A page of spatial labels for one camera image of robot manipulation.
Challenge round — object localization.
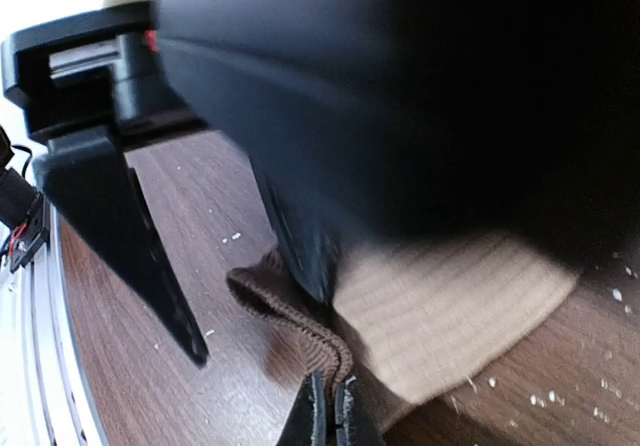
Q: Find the tan ribbed sock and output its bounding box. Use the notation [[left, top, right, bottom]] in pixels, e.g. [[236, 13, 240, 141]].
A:
[[227, 231, 579, 405]]

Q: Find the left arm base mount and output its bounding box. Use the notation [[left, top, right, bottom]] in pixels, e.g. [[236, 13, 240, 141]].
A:
[[1, 129, 50, 273]]

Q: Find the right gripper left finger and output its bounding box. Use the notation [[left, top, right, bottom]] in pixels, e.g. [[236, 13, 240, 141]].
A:
[[276, 371, 328, 446]]

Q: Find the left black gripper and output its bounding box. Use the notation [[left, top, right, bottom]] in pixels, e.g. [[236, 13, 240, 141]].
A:
[[1, 0, 639, 263]]

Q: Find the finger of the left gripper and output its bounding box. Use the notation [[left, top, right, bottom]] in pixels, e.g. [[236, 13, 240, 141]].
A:
[[33, 126, 209, 367], [250, 158, 341, 305]]

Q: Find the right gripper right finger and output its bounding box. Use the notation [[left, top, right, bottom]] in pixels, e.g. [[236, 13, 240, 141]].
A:
[[334, 375, 385, 446]]

